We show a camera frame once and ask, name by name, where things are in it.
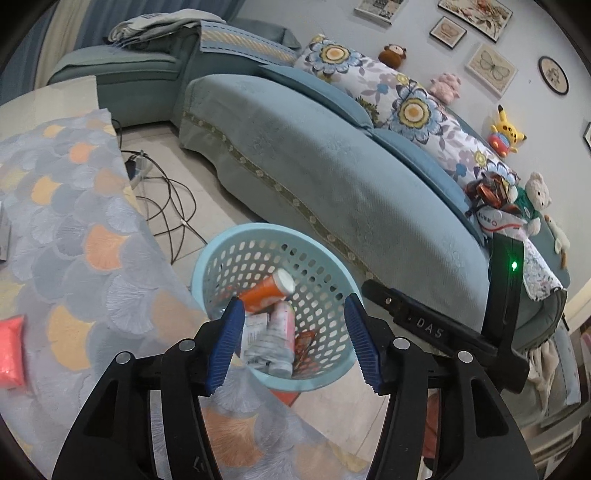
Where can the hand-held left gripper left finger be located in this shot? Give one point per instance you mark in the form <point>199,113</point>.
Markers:
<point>224,346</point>

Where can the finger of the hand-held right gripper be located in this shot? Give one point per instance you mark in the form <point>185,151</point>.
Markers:
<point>429,323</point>

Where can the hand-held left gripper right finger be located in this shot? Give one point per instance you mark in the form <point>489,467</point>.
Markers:
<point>364,346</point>

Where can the white printed box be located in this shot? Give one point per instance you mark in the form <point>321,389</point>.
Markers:
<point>256,330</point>

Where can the white wrapper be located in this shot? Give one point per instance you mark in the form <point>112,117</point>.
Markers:
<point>265,350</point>

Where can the red snack wrapper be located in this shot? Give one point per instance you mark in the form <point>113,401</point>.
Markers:
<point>304,348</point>

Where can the pink plastic bottle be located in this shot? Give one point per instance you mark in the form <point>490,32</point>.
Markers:
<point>282,323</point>

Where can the orange cylindrical tube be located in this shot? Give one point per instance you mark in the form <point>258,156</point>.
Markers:
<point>263,295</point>

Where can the light blue plastic basket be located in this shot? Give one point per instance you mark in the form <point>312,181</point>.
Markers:
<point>300,383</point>

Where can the orange red textured pouch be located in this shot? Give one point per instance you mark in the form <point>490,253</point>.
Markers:
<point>10,350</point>

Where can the white floral cloth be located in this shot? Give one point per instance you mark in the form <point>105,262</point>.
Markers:
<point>542,272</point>

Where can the white helmet with red stripes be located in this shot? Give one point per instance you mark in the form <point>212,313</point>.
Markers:
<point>498,224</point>

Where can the white goose plush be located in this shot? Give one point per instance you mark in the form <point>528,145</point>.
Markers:
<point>558,235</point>

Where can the orange box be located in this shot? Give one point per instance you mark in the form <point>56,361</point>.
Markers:
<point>284,398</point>

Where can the beige cloth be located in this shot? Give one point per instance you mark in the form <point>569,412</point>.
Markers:
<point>542,369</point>

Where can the white bear plush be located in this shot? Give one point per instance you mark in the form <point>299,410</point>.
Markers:
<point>535,198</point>

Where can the floral cushion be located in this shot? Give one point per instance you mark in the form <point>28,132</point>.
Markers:
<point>480,159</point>
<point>332,55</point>
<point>415,110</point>

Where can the yellow mouse plush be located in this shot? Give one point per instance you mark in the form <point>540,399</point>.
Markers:
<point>505,131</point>

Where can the teal sofa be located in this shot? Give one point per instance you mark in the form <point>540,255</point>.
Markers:
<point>323,184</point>

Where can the dark framed picture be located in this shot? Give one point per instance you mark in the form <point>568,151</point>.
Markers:
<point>587,136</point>

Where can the grey orange patterned tablecloth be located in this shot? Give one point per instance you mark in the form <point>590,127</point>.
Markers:
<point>92,207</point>

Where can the white power strip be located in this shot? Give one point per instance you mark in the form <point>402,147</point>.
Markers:
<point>138,168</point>

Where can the pink pig plush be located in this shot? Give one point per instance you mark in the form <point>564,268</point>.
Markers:
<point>445,87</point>

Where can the round framed picture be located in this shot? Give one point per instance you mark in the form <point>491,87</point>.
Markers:
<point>553,76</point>

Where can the butterfly picture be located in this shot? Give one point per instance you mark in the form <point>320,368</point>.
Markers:
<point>491,69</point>

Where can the brown monkey plush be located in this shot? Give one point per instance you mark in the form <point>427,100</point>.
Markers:
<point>392,56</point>

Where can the black framed crown picture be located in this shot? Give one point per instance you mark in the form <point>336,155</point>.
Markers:
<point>448,32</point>

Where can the flower painting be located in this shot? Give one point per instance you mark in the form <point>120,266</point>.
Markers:
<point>475,16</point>

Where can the white framed collage picture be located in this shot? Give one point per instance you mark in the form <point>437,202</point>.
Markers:
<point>381,9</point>

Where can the striped blue sofa throw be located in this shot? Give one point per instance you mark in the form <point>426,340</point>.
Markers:
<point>240,41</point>

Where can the grey clothing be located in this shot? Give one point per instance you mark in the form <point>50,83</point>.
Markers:
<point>152,25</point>

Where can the blue curtain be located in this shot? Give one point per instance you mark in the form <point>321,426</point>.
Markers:
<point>30,50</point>

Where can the cream curtain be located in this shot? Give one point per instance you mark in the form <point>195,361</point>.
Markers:
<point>60,21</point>

